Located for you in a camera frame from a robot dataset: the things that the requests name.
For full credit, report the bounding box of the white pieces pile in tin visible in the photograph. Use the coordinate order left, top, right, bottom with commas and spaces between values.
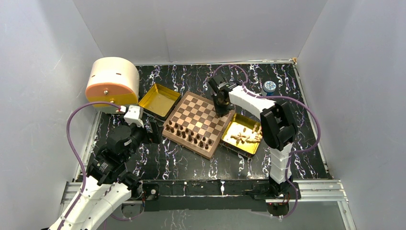
230, 124, 262, 144

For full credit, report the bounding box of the black aluminium base frame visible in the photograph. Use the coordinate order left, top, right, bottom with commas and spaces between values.
60, 179, 350, 219

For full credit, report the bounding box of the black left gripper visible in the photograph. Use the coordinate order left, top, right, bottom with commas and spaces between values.
122, 114, 164, 161

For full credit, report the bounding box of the dark chess pieces row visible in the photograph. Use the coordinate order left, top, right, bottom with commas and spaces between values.
162, 120, 214, 152

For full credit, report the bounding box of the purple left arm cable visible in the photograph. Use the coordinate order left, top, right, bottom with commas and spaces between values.
66, 101, 123, 193

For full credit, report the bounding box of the gold tin with white pieces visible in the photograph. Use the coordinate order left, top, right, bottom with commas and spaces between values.
221, 114, 262, 158

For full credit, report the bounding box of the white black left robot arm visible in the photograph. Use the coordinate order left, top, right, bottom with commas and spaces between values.
49, 120, 164, 230

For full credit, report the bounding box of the empty gold tin box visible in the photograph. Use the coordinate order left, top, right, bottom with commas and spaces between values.
138, 83, 181, 120

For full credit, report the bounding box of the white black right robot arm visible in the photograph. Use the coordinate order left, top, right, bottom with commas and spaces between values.
209, 76, 298, 198

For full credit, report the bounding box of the cream orange round appliance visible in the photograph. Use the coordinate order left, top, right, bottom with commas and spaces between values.
85, 57, 140, 106

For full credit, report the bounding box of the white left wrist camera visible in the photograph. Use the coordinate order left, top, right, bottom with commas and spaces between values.
124, 105, 144, 128

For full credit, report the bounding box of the wooden chess board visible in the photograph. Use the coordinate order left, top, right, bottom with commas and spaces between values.
162, 91, 235, 160

